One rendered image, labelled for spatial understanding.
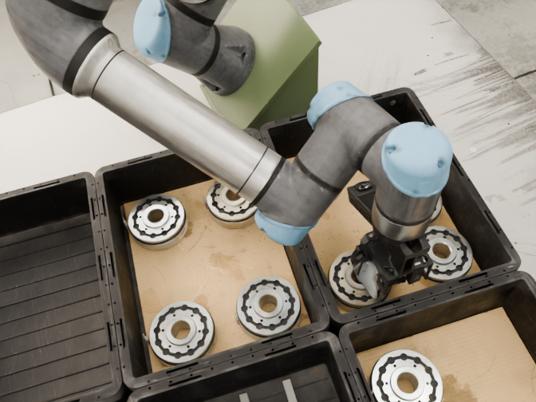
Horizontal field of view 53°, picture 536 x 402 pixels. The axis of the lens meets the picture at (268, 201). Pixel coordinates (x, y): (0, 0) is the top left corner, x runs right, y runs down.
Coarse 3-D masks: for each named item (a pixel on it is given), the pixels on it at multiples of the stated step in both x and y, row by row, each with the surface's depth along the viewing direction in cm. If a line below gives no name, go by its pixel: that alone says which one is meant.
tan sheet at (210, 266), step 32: (192, 192) 102; (192, 224) 98; (256, 224) 97; (160, 256) 95; (192, 256) 94; (224, 256) 94; (256, 256) 94; (160, 288) 91; (192, 288) 91; (224, 288) 91; (224, 320) 87
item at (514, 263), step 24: (384, 96) 99; (408, 96) 99; (288, 120) 97; (432, 120) 95; (264, 144) 95; (456, 168) 89; (504, 240) 81; (312, 264) 81; (504, 264) 79; (432, 288) 78; (456, 288) 77; (336, 312) 77; (360, 312) 76
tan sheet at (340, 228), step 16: (288, 160) 105; (336, 208) 98; (352, 208) 98; (320, 224) 96; (336, 224) 96; (352, 224) 96; (368, 224) 96; (448, 224) 95; (320, 240) 95; (336, 240) 94; (352, 240) 94; (320, 256) 93; (336, 256) 93; (400, 288) 89; (416, 288) 88
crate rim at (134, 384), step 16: (128, 160) 95; (144, 160) 94; (96, 176) 93; (112, 240) 86; (112, 256) 84; (304, 256) 82; (112, 272) 83; (304, 272) 80; (112, 288) 81; (112, 304) 79; (320, 304) 77; (320, 320) 76; (272, 336) 75; (288, 336) 75; (304, 336) 75; (128, 352) 75; (224, 352) 74; (240, 352) 74; (128, 368) 74; (176, 368) 74; (192, 368) 73; (128, 384) 73; (144, 384) 72
